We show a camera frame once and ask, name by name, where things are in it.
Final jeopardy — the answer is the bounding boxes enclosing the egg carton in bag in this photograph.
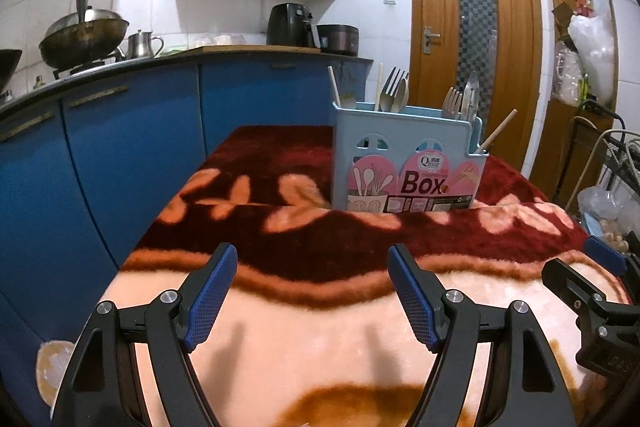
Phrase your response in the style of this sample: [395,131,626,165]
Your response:
[577,186,639,254]

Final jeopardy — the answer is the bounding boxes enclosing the light blue utensil box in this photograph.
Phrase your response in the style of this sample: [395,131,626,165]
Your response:
[331,102,488,215]

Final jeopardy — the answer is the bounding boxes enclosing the dark rice cooker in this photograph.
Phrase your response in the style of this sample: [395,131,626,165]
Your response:
[317,24,359,56]

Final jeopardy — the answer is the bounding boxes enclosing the wooden cutting board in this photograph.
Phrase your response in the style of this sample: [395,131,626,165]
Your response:
[171,44,321,57]

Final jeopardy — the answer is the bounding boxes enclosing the black air fryer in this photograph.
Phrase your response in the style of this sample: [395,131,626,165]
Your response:
[267,2,320,49]

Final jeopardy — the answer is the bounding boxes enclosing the wooden door with glass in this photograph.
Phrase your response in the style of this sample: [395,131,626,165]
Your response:
[409,0,542,169]

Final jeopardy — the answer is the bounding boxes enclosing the steel kettle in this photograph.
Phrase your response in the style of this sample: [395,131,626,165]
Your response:
[125,29,165,60]

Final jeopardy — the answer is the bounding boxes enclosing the wok with steel lid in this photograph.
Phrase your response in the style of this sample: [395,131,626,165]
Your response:
[38,0,129,70]

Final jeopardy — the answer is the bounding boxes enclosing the wooden chopstick in box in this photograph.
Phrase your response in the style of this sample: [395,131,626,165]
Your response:
[374,62,384,112]

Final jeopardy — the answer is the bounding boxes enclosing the blue base kitchen cabinet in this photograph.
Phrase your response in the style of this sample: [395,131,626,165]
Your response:
[1,53,372,426]

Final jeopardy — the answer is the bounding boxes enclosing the wooden corner shelf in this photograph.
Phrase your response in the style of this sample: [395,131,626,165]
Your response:
[529,0,618,203]

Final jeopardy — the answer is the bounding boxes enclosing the black wire rack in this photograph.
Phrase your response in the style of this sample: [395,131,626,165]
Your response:
[552,100,639,229]

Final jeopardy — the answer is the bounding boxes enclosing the grey fork in box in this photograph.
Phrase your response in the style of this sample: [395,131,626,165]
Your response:
[378,67,406,112]

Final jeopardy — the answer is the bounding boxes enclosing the silver fork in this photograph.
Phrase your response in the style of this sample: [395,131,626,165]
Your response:
[440,87,462,119]

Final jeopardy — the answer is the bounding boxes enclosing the red floral plush blanket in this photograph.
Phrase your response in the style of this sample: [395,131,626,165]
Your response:
[98,124,632,427]

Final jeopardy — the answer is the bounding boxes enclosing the white plastic bag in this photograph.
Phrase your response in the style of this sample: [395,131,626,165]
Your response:
[568,0,616,105]

